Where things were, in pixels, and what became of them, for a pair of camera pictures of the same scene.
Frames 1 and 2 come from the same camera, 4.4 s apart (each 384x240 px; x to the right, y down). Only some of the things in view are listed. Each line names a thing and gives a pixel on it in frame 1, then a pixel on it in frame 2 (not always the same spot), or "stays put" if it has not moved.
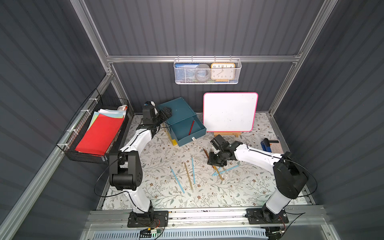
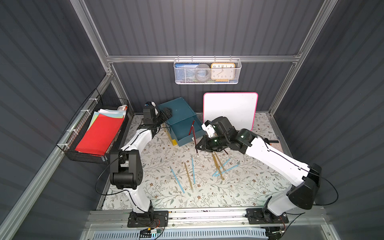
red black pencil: (206, 152) -> (195, 140)
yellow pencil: (188, 177) stays put
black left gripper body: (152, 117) stays put
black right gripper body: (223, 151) -> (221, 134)
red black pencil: (191, 127) stays put
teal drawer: (187, 129) stays put
